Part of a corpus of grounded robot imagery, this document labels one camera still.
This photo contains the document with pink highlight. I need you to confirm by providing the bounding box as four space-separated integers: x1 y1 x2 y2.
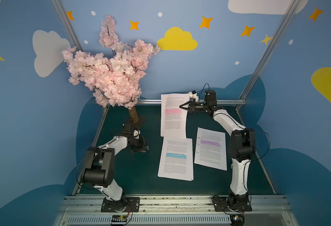
160 94 190 139

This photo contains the right electronics board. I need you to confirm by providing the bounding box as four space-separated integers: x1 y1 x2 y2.
229 215 245 226

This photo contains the left electronics board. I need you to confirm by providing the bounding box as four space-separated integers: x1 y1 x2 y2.
110 215 129 226

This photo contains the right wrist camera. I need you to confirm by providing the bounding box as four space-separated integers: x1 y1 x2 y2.
189 90 199 102

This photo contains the right aluminium frame post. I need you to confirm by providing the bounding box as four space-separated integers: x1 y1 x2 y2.
235 0 302 112

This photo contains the pink cherry blossom tree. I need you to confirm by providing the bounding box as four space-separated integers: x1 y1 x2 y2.
62 15 161 123

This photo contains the document with purple highlight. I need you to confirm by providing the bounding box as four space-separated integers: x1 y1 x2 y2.
194 128 227 171

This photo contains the back aluminium frame bar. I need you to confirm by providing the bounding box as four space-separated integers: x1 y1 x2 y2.
137 99 246 105

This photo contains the electronics board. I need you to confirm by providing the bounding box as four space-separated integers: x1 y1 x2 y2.
110 215 129 226
229 215 245 226

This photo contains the document with blue highlight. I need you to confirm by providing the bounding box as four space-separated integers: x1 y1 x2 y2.
157 137 194 181

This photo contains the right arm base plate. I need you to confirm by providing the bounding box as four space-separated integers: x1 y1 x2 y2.
211 194 252 213

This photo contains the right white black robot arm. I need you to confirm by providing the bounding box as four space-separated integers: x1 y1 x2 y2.
180 89 256 207

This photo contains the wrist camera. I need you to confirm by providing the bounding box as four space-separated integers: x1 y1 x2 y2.
189 90 199 102
133 130 141 139

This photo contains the left aluminium frame post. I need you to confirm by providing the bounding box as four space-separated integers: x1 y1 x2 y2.
51 0 83 51

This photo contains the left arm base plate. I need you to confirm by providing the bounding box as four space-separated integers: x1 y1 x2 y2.
100 197 141 213

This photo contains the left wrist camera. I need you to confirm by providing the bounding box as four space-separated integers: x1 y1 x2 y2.
133 130 141 139

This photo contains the aluminium frame post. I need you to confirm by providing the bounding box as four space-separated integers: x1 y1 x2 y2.
51 0 83 51
235 0 302 112

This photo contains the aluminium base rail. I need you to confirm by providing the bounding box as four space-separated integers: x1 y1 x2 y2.
54 195 298 226

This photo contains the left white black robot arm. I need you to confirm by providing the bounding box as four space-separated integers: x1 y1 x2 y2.
76 123 148 204

